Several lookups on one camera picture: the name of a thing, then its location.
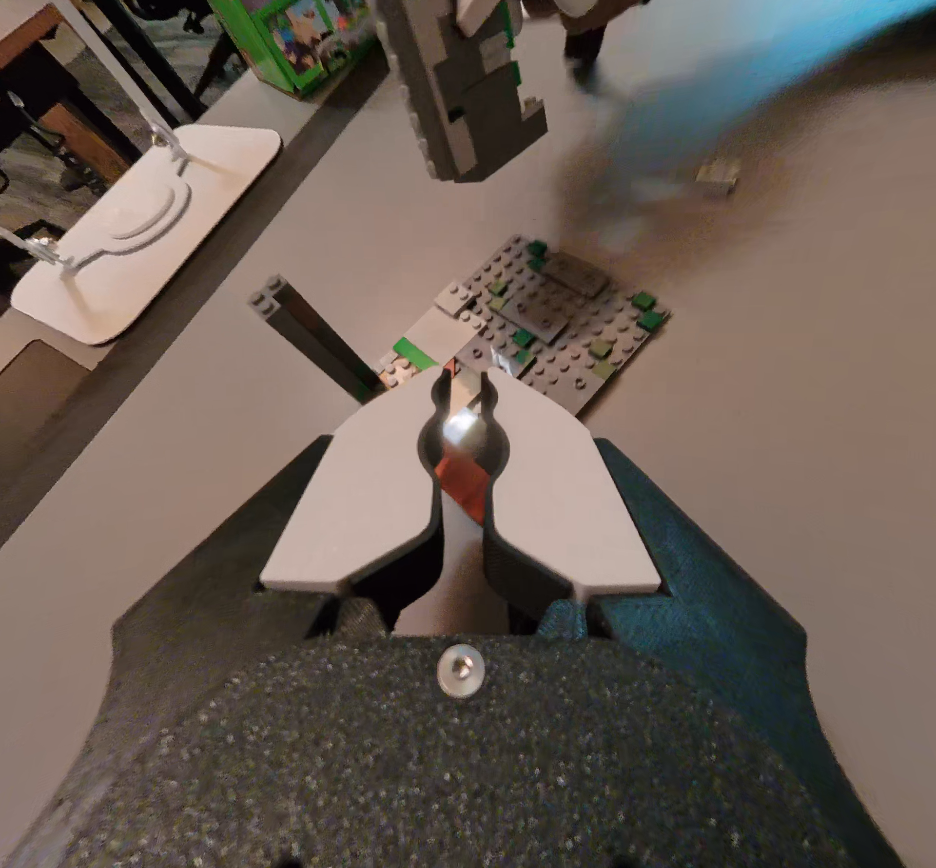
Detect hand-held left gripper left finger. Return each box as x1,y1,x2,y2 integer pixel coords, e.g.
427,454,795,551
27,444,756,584
259,371,449,624

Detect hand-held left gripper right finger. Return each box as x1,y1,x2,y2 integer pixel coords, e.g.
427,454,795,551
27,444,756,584
479,367,663,628

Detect grey lego wall section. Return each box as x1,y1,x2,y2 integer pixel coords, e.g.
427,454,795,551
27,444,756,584
356,0,549,184

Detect partly built grey lego model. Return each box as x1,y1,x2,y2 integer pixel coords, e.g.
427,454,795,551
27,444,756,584
249,234,672,525

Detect green lego set box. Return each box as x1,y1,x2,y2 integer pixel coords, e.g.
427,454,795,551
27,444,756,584
162,0,377,103

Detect loose tan lego brick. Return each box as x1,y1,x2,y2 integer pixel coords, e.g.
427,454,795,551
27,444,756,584
695,159,741,195

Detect white stand with wooden board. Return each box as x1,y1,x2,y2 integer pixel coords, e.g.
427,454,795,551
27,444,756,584
0,0,282,346

